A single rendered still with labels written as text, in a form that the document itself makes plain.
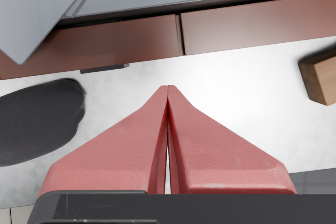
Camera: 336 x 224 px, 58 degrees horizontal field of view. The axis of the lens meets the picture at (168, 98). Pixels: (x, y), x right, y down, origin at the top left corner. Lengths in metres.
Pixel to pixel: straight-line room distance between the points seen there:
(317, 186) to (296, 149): 0.87
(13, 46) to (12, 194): 0.31
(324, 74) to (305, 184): 0.94
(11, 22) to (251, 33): 0.21
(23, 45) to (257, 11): 0.21
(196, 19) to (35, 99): 0.26
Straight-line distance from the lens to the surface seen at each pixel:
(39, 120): 0.46
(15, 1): 0.28
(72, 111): 0.44
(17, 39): 0.28
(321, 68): 0.43
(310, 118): 0.50
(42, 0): 0.28
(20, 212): 1.06
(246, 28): 0.30
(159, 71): 0.44
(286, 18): 0.31
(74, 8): 0.27
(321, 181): 1.37
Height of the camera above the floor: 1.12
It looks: 81 degrees down
